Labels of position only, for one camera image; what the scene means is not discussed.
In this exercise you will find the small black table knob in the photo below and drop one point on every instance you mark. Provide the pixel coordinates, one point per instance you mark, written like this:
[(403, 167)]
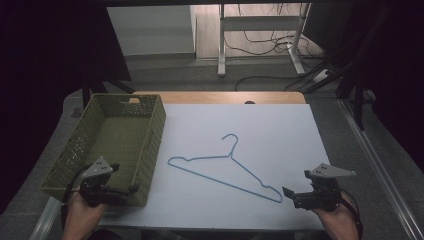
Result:
[(249, 102)]

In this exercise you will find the white table mat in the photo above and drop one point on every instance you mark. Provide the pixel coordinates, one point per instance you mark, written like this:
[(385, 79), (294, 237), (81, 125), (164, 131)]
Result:
[(240, 133)]

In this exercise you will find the person's right hand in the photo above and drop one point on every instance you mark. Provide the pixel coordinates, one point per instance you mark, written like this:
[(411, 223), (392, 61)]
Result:
[(340, 216)]

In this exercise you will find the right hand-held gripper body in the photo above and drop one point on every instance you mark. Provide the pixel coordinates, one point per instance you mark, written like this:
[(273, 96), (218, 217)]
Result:
[(320, 196)]

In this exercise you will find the white cabinet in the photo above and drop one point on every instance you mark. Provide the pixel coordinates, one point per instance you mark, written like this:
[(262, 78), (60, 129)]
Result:
[(150, 30)]

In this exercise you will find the white metal desk frame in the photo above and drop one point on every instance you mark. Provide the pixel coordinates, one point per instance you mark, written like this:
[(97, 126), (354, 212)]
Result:
[(260, 23)]

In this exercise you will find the short metal floor rail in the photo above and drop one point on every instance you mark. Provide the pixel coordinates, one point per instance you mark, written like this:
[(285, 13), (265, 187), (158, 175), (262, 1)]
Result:
[(45, 220)]

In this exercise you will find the olive green woven plastic basket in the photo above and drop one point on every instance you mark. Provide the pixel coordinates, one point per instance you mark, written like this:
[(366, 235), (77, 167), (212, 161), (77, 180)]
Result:
[(123, 140)]

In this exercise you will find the person's left hand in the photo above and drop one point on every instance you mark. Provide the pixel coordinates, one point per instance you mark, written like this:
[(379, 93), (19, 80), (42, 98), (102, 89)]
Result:
[(81, 215)]

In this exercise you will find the dark curtain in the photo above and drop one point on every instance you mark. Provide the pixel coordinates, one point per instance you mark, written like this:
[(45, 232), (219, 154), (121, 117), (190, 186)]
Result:
[(393, 66), (40, 83)]

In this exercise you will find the white power strip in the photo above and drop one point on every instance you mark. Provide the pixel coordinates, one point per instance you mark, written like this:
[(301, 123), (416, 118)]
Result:
[(321, 76)]

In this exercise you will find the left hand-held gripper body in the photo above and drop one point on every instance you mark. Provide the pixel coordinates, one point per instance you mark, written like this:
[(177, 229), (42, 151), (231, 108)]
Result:
[(96, 191)]

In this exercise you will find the black stand legs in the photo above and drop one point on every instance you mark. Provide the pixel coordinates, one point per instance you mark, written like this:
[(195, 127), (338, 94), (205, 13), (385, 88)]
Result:
[(358, 100), (91, 87)]

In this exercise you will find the long metal floor rail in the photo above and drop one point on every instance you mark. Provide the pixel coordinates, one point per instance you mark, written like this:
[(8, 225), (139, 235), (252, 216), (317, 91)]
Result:
[(380, 166)]

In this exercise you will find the wooden table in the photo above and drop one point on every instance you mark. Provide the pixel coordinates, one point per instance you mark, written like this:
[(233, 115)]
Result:
[(220, 97)]

